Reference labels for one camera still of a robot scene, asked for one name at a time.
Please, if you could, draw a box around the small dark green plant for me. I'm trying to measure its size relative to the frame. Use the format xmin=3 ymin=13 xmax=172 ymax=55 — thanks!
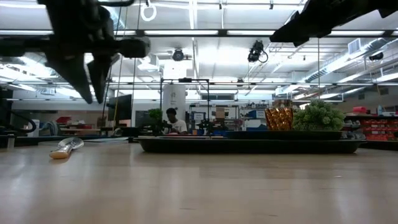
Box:
xmin=147 ymin=108 xmax=165 ymax=135

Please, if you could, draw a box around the white hanging ring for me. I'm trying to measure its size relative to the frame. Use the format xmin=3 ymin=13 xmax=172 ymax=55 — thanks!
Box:
xmin=140 ymin=2 xmax=157 ymax=22

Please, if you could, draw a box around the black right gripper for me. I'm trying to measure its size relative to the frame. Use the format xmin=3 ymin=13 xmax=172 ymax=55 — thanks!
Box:
xmin=269 ymin=0 xmax=383 ymax=48

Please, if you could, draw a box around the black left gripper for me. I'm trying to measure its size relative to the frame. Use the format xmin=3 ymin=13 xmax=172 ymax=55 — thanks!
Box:
xmin=0 ymin=0 xmax=152 ymax=105

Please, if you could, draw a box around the green artificial plant ball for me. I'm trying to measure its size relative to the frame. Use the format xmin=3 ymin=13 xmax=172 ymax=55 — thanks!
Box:
xmin=292 ymin=98 xmax=346 ymax=132

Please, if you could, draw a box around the black rectangular tray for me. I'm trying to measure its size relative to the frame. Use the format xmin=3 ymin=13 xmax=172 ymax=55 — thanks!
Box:
xmin=136 ymin=136 xmax=368 ymax=154

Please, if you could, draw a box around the black ceiling-hung camera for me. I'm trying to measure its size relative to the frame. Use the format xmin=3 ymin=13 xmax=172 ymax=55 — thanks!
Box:
xmin=247 ymin=39 xmax=269 ymax=64

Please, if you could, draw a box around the black round plate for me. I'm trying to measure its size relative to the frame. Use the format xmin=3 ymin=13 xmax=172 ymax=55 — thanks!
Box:
xmin=223 ymin=129 xmax=343 ymax=141

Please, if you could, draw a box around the black aluminium table frame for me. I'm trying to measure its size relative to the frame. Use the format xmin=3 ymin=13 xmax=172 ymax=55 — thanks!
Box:
xmin=0 ymin=133 xmax=139 ymax=147

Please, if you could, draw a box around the metal spoon yellow handle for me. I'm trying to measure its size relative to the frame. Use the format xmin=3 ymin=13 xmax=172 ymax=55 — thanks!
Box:
xmin=49 ymin=137 xmax=85 ymax=160

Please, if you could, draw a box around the black round ceiling fixture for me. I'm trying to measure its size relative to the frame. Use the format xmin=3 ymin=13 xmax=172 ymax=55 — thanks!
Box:
xmin=172 ymin=48 xmax=185 ymax=62

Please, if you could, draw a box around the amber textured glass cup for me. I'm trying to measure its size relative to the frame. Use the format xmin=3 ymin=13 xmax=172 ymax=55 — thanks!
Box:
xmin=264 ymin=106 xmax=294 ymax=131

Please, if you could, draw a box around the red storage bins shelf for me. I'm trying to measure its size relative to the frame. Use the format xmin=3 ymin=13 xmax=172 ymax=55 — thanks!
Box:
xmin=344 ymin=105 xmax=398 ymax=142

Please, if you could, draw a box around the person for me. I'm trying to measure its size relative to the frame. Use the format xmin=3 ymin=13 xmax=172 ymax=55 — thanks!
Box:
xmin=163 ymin=107 xmax=188 ymax=136

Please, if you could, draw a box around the black computer monitor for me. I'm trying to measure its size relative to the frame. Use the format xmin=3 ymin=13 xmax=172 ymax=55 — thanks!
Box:
xmin=107 ymin=93 xmax=133 ymax=123

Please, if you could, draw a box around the white round column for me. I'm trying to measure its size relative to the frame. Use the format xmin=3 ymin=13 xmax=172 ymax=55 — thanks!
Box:
xmin=162 ymin=83 xmax=187 ymax=123

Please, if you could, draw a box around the black background metal frame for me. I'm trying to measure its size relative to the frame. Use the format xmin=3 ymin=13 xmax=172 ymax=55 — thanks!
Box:
xmin=159 ymin=77 xmax=211 ymax=138

